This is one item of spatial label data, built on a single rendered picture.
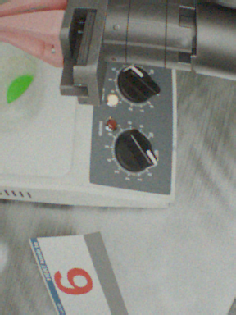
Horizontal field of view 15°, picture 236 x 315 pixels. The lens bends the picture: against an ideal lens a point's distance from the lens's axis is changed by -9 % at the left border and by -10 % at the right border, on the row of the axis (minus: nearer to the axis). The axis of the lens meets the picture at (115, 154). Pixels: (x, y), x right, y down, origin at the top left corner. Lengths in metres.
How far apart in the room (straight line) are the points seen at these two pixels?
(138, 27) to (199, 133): 0.29
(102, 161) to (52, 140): 0.05
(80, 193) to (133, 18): 0.24
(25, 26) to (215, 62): 0.12
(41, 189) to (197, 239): 0.15
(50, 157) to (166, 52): 0.20
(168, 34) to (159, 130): 0.25
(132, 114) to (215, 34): 0.24
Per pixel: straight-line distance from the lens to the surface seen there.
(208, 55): 0.54
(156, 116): 0.77
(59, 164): 0.71
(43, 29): 0.53
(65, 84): 0.57
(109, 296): 0.78
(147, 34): 0.54
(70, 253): 0.77
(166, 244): 0.79
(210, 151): 0.81
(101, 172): 0.74
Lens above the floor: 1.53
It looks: 75 degrees down
